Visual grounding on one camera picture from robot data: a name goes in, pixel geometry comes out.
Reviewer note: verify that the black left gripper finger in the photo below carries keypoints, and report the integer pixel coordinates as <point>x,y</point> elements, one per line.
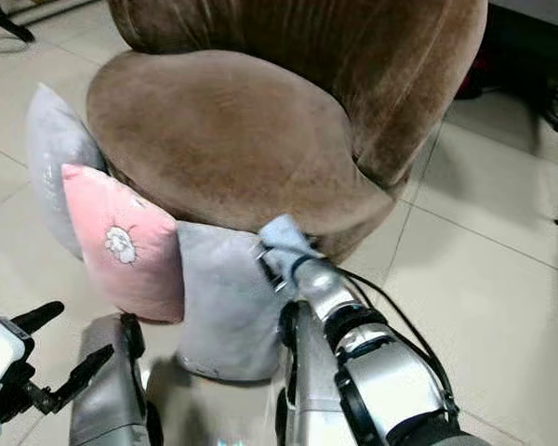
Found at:
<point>79,379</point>
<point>42,316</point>

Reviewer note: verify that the grey velvet pillow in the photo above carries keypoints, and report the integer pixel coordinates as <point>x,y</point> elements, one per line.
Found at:
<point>228,307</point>

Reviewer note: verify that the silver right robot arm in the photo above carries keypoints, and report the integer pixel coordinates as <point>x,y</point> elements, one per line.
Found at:
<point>391,381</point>

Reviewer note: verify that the pink pillow with sheep print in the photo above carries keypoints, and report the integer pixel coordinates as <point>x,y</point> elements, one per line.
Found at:
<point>126,251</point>

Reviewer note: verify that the grey satin pillow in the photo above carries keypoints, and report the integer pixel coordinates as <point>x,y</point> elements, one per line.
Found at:
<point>51,149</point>

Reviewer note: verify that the brown velvet sofa chair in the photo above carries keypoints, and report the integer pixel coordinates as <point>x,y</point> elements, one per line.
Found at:
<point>395,74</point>

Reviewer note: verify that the silver right robot leg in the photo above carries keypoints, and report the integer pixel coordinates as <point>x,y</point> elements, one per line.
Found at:
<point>316,400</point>

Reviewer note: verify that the brown velvet seat cushion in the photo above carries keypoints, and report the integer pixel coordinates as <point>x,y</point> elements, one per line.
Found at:
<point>223,139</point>

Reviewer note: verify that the black metal stand legs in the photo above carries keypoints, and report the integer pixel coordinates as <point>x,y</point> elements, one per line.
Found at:
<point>9,20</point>

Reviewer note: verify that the black low cabinet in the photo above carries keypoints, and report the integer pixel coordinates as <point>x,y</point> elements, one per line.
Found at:
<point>530,37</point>

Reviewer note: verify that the pale right wrist camera mount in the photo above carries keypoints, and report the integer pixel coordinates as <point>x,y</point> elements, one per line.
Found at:
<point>286,237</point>

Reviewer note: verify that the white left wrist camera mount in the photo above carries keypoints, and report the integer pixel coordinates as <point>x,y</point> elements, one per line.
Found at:
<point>5,353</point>

